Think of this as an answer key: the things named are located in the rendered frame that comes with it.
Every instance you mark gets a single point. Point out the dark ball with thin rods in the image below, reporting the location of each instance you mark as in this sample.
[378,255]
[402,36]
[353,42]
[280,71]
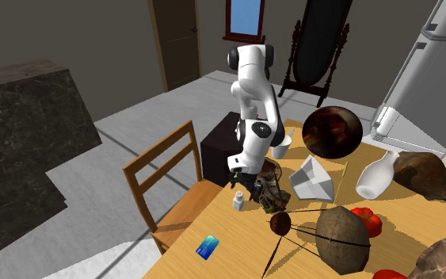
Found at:
[280,224]

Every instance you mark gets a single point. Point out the red round fruit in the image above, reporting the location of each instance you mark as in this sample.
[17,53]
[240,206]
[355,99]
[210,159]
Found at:
[388,274]

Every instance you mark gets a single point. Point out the brown door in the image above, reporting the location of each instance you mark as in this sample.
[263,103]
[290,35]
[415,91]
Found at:
[178,42]

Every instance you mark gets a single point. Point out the red framed window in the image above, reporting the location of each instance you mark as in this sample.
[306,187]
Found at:
[244,17]

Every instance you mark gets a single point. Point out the white vase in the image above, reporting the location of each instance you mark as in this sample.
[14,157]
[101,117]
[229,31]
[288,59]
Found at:
[375,177]

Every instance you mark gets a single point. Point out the dark standing mirror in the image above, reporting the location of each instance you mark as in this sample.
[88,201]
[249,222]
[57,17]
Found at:
[317,42]

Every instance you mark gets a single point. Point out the white cup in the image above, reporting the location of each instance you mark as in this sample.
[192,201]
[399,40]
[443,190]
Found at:
[281,148]

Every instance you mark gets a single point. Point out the dark marble counter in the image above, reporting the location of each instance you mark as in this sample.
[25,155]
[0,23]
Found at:
[25,147]

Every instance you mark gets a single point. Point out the brown rock-like lump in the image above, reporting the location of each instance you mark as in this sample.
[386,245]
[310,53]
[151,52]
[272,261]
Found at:
[423,176]

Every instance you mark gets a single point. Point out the grey refrigerator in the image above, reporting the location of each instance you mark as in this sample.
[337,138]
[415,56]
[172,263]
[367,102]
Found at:
[419,77]

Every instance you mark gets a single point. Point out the red tomato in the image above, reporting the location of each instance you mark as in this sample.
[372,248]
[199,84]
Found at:
[371,222]

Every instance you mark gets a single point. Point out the wooden table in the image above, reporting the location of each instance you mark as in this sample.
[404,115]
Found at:
[238,247]

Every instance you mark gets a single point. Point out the wooden chair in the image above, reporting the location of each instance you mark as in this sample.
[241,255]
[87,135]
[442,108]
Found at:
[184,208]

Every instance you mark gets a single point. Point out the white angular box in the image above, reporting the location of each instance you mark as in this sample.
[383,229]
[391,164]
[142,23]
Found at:
[313,179]

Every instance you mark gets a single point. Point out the blue card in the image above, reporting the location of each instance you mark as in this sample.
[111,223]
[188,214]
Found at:
[207,247]

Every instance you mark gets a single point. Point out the brown gnarled wood figure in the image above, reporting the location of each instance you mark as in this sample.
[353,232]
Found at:
[271,189]

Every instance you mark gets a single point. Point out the dark brown round bowl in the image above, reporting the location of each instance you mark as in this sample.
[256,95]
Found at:
[332,131]

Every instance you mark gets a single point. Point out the brown marbled rock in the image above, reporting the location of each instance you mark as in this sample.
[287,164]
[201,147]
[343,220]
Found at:
[444,261]

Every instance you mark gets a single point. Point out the small white shaker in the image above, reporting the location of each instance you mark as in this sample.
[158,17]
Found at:
[239,201]

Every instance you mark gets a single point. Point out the dark robot stand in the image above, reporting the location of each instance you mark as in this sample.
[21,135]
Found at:
[216,154]

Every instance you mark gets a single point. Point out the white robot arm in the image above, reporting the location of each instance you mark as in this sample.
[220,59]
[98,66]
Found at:
[252,79]

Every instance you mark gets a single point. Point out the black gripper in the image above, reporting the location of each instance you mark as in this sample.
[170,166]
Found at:
[244,183]

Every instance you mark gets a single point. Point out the thin yellow stick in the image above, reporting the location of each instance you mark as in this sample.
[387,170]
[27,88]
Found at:
[340,182]

